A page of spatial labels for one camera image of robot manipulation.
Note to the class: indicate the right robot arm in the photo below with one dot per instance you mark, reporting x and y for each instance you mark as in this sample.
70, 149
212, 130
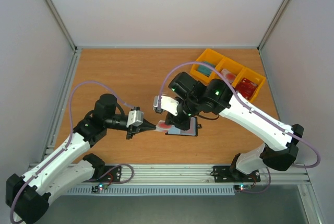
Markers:
279, 149

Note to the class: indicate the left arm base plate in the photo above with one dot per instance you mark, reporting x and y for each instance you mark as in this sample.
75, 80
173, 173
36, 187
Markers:
117, 173

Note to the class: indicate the aluminium rail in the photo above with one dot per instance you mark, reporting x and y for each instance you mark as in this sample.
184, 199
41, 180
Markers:
156, 174
60, 107

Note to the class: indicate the grey slotted cable duct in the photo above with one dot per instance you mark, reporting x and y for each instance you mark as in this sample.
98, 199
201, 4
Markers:
153, 190

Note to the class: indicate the yellow bin with circle cards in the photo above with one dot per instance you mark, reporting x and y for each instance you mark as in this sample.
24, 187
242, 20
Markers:
232, 66

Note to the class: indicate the red circle card stack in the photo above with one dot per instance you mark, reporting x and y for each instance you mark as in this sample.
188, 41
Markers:
229, 76

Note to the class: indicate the front aluminium rail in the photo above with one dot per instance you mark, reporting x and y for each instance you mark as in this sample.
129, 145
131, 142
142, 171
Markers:
156, 174

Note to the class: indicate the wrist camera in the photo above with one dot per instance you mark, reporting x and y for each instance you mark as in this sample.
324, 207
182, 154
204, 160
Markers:
167, 104
135, 117

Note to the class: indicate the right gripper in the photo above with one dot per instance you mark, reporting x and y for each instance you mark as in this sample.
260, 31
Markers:
181, 120

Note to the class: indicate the left aluminium rail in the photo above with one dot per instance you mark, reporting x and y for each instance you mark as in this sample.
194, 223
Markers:
60, 107

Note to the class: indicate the right circuit board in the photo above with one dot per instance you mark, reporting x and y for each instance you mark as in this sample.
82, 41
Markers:
242, 187

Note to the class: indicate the yellow bin with red cards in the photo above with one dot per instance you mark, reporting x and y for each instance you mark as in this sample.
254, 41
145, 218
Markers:
254, 77

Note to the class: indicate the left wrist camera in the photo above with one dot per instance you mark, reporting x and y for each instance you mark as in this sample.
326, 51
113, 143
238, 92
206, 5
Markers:
135, 117

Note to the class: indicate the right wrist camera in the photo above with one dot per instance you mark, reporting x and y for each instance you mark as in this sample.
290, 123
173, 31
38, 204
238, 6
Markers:
167, 104

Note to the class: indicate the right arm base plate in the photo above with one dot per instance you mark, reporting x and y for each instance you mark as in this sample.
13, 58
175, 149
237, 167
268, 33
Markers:
224, 174

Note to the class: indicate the green card stack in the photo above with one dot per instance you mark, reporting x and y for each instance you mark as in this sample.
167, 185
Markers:
205, 70

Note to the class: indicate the circuit board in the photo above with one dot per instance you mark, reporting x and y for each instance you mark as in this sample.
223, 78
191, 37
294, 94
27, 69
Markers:
242, 187
100, 188

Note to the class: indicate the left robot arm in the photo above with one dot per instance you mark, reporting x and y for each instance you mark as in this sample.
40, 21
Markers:
30, 195

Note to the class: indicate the yellow bin with green cards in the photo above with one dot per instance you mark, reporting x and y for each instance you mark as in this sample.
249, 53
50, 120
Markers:
210, 56

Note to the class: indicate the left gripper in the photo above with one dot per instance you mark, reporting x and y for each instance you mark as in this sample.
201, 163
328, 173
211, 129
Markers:
145, 125

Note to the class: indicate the left circuit board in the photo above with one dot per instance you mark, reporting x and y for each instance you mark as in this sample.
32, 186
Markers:
100, 188

